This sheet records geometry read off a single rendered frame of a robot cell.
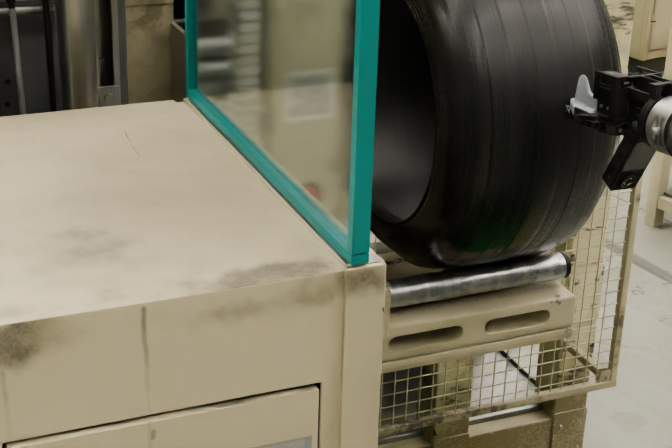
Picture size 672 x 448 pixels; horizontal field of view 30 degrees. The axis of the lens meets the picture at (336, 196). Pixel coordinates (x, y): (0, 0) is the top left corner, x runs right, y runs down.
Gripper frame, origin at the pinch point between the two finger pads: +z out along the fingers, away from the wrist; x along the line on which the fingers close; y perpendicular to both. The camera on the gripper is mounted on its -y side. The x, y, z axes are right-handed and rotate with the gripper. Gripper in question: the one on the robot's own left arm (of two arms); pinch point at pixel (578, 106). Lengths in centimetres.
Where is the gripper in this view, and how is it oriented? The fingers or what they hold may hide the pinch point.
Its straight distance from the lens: 182.5
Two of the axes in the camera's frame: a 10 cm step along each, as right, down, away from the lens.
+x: -9.2, 1.2, -3.7
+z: -3.9, -2.7, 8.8
